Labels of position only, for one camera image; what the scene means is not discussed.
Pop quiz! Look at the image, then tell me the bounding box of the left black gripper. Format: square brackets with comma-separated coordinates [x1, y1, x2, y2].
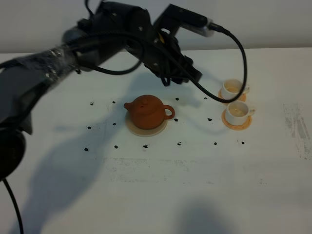
[142, 31, 202, 86]

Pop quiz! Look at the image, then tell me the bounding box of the brown clay teapot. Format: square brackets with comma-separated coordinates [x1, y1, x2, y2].
[124, 95, 175, 130]

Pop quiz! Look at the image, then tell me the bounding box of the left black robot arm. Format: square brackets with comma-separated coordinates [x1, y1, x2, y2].
[0, 0, 210, 179]

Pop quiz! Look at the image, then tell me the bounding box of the beige round teapot coaster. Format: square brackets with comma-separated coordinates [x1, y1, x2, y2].
[125, 112, 168, 137]

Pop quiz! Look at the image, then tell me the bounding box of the far white teacup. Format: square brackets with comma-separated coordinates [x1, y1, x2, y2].
[221, 79, 250, 99]

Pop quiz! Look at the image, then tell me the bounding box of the white teacup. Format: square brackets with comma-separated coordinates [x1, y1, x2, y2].
[221, 79, 250, 99]
[225, 100, 255, 126]

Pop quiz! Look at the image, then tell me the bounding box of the far orange cup coaster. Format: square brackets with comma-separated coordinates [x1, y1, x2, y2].
[218, 90, 247, 102]

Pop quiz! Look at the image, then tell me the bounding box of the orange cup coaster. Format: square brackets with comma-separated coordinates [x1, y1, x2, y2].
[218, 90, 247, 102]
[221, 110, 252, 131]

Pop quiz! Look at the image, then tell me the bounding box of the near white teacup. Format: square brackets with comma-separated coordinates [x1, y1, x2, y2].
[225, 100, 255, 126]

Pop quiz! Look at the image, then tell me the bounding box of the near orange cup coaster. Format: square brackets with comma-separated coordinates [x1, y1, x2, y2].
[221, 110, 252, 131]

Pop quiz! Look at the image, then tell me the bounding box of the black left camera cable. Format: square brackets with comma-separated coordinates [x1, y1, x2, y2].
[0, 21, 248, 234]

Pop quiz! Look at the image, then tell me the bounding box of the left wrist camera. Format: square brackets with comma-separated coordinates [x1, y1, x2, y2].
[154, 4, 214, 37]

